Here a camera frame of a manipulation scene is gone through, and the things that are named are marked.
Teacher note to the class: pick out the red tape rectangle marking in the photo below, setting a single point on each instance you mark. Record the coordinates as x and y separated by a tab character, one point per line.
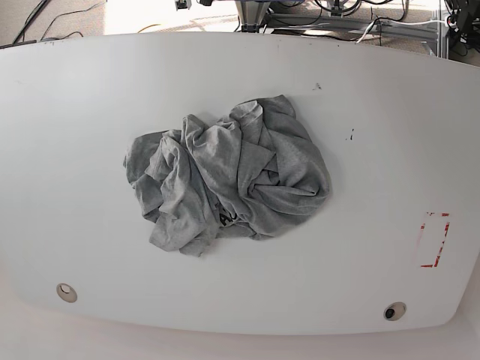
432	237

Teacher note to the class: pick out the dark table grommet hole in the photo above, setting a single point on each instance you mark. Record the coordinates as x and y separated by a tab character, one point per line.
394	311

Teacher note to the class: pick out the aluminium frame stand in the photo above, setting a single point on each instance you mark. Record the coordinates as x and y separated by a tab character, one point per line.
251	14

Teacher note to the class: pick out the grey printed t-shirt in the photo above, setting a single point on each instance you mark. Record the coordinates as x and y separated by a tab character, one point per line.
253	174

